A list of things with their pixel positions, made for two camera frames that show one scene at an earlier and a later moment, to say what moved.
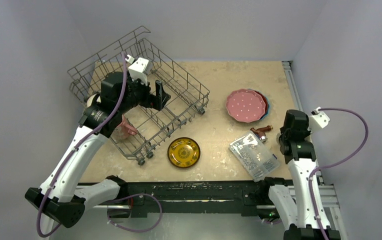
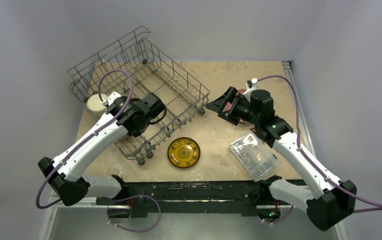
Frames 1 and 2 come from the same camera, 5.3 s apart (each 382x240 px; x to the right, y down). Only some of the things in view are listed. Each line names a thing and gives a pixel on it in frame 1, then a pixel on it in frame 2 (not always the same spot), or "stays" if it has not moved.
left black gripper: (156, 101) → (135, 134)
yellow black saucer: (184, 152) stays
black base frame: (235, 198) stays
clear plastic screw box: (255, 155) stays
